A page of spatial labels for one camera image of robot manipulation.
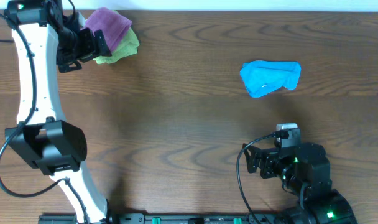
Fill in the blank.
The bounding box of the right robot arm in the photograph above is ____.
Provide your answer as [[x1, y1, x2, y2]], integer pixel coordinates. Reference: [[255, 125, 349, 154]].
[[242, 143, 357, 224]]

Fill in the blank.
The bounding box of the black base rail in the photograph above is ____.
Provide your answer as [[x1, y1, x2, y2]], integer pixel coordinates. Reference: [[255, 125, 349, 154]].
[[38, 212, 289, 224]]

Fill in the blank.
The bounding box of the blue cloth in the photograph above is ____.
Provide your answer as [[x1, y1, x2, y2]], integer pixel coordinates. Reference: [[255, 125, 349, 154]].
[[240, 60, 302, 98]]

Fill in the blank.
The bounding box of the right black cable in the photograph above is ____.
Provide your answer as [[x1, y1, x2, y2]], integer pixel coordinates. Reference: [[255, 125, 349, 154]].
[[236, 133, 280, 224]]

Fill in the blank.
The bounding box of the green folded cloth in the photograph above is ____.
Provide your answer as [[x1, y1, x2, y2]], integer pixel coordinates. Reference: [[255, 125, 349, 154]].
[[94, 27, 139, 64]]

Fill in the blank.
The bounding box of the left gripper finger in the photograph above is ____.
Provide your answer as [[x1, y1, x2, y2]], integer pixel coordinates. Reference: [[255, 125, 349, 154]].
[[93, 30, 111, 58], [58, 60, 82, 73]]

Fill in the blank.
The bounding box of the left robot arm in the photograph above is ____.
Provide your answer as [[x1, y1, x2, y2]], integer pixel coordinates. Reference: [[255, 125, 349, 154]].
[[4, 1, 116, 223]]

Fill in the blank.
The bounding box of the purple microfiber cloth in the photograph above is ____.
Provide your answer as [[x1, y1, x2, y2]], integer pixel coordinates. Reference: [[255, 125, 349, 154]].
[[85, 7, 132, 52]]

